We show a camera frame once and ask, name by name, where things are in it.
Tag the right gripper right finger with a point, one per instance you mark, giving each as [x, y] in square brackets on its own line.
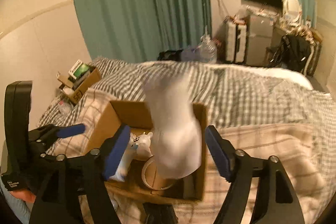
[276, 199]

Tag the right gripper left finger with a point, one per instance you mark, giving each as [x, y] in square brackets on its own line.
[85, 175]

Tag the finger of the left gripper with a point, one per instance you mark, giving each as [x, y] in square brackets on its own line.
[49, 134]

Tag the white bear figurine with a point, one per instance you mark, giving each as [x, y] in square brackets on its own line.
[138, 148]

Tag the brown tape roll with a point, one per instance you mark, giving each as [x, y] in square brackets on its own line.
[152, 179]

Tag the grey white sock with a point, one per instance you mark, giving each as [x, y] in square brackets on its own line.
[177, 136]

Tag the person's left hand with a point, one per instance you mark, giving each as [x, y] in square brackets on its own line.
[24, 194]

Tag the small plastic bottle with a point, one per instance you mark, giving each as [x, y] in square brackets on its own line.
[64, 107]

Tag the beige plaid blanket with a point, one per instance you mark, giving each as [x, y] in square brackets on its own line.
[291, 143]

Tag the small cardboard box with items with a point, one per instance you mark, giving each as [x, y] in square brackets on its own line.
[79, 78]

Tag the open cardboard box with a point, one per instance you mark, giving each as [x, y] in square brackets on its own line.
[138, 178]

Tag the green gingham duvet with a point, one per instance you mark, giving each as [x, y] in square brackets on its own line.
[234, 97]

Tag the black bag on floor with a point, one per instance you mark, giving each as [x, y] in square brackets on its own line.
[170, 55]

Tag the black clothes on chair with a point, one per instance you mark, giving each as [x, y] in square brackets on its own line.
[292, 53]

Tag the green curtain left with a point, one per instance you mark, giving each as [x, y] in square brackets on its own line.
[138, 30]

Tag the large water bottle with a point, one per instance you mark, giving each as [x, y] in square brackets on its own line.
[207, 50]

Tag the white suitcase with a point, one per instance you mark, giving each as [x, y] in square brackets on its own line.
[235, 38]

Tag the grey mini fridge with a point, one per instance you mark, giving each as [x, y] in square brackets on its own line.
[260, 31]

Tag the oval vanity mirror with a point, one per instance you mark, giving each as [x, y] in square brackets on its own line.
[292, 11]

